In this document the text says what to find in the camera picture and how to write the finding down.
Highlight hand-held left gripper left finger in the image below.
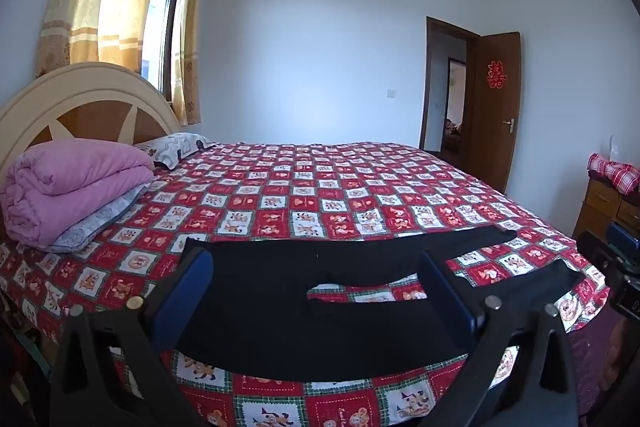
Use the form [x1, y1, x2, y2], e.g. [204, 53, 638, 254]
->
[47, 248, 216, 427]

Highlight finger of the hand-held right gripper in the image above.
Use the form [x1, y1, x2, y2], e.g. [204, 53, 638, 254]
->
[576, 231, 632, 275]
[606, 222, 640, 260]

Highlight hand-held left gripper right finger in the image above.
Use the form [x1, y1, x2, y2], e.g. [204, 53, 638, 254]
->
[417, 249, 593, 427]

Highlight black pants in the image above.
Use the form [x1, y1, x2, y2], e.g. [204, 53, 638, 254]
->
[172, 227, 586, 380]

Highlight wooden dresser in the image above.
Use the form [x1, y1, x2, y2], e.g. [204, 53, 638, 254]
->
[571, 172, 640, 243]

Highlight dark purple cloth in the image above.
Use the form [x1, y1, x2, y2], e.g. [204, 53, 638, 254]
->
[565, 302, 640, 413]

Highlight red plaid cloth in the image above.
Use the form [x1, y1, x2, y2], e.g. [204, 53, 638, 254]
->
[586, 152, 640, 195]

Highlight folded grey patterned blanket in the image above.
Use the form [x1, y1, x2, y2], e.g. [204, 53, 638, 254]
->
[47, 182, 151, 254]

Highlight brown wooden door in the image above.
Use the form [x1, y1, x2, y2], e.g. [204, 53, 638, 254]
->
[474, 32, 522, 195]

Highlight grey patterned pillow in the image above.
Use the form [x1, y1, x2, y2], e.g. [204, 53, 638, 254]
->
[132, 133, 217, 170]

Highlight red printed checkered bedspread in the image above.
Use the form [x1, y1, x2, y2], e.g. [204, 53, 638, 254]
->
[0, 142, 613, 427]

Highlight folded pink quilt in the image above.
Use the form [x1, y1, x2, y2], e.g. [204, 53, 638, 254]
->
[0, 142, 156, 250]

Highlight red paper door decoration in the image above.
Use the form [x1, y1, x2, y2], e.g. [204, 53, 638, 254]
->
[484, 60, 508, 90]

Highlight cream wooden headboard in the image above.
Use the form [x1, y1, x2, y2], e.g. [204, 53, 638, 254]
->
[0, 62, 182, 188]

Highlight narrow yellow curtain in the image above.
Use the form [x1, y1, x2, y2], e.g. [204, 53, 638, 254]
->
[170, 0, 208, 126]

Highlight window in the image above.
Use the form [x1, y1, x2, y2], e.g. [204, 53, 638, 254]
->
[140, 0, 191, 100]

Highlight brown door frame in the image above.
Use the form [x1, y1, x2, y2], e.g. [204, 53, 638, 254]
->
[419, 16, 482, 152]

